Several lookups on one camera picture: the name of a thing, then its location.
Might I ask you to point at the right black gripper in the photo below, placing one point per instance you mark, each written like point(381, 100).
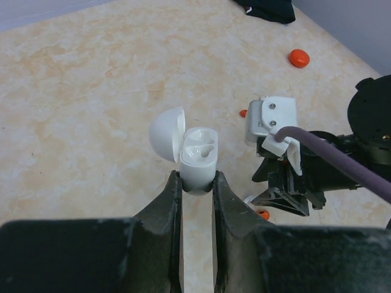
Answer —
point(292, 193)

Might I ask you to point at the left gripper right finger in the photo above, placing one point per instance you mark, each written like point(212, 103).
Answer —
point(253, 255)

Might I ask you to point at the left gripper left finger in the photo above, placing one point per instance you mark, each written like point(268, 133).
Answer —
point(132, 254)

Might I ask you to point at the white earbud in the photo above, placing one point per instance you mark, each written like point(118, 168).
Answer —
point(248, 200)

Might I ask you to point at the white earbud charging case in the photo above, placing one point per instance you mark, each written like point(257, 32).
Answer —
point(195, 149)

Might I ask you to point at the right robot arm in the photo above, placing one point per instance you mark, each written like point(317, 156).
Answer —
point(369, 119)

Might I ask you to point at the orange earbud charging case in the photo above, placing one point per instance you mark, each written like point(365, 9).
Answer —
point(299, 58)

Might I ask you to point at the orange earbud far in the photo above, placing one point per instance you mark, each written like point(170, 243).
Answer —
point(243, 113)

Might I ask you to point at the dark blue cloth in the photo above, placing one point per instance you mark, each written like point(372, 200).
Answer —
point(278, 11)

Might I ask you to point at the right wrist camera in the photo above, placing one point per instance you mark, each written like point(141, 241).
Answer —
point(264, 118)

